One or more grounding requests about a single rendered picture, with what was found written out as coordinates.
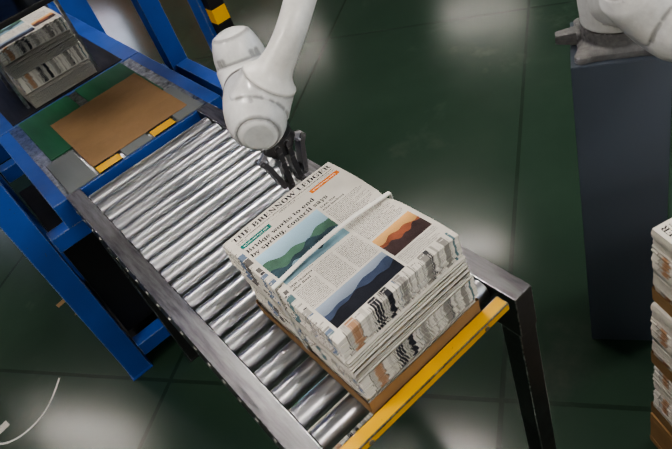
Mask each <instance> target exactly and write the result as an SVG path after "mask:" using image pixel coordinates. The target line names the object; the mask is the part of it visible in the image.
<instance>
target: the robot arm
mask: <svg viewBox="0 0 672 449"><path fill-rule="evenodd" d="M316 2H317V0H283V3H282V6H281V10H280V14H279V17H278V20H277V24H276V26H275V29H274V32H273V34H272V37H271V39H270V41H269V43H268V45H267V47H266V49H265V47H264V45H263V44H262V42H261V41H260V39H259V38H258V37H257V36H256V34H255V33H254V32H253V31H252V30H251V29H250V28H249V27H247V26H232V27H229V28H226V29H224V30H223V31H221V32H220V33H219V34H218V35H216V37H215V38H214V39H213V40H212V54H213V61H214V64H215V67H216V70H217V76H218V79H219V81H220V84H221V87H222V90H223V114H224V119H225V123H226V126H227V129H228V131H229V133H230V134H231V136H232V138H233V139H234V140H235V141H236V142H237V143H238V144H239V145H241V146H244V147H246V148H249V149H252V150H256V151H261V153H262V154H261V156H260V158H259V159H256V160H255V164H257V165H258V166H260V167H261V168H263V169H264V170H265V171H266V172H267V173H268V174H269V175H270V176H271V177H272V179H273V180H274V181H275V182H276V183H277V184H278V185H279V186H281V187H282V188H284V189H287V188H289V190H292V189H293V188H294V187H295V186H297V185H298V184H299V183H300V182H302V181H303V180H304V179H306V177H305V176H304V174H305V173H308V171H309V167H308V160H307V154H306V147H305V138H306V133H304V132H302V131H300V130H296V131H293V130H292V129H291V127H290V125H289V122H288V119H289V115H290V110H291V106H292V102H293V98H294V95H295V92H296V86H295V84H294V82H293V78H292V76H293V71H294V68H295V65H296V62H297V60H298V57H299V54H300V52H301V49H302V46H303V43H304V40H305V37H306V34H307V31H308V28H309V25H310V21H311V18H312V15H313V12H314V8H315V5H316ZM577 7H578V12H579V18H576V19H575V20H574V22H573V24H574V26H573V27H570V28H566V29H563V30H560V31H557V32H555V43H556V44H557V45H577V52H576V54H575V56H574V61H575V63H576V64H578V65H585V64H588V63H592V62H597V61H605V60H614V59H622V58H630V57H639V56H655V57H657V58H659V59H661V60H664V61H668V62H672V0H577ZM293 143H295V149H296V156H297V159H296V157H295V152H294V150H293ZM267 157H270V158H272V159H274V160H275V161H276V164H277V166H278V168H279V170H280V172H281V175H282V177H283V179H284V180H283V179H282V178H281V177H280V175H279V174H278V173H277V172H276V171H275V170H274V169H273V167H272V166H270V165H269V161H268V159H267ZM285 157H286V159H287V162H288V164H289V166H290V168H291V170H292V173H293V175H294V176H295V177H294V176H293V177H292V175H291V173H290V170H289V168H288V166H287V164H286V159H285Z"/></svg>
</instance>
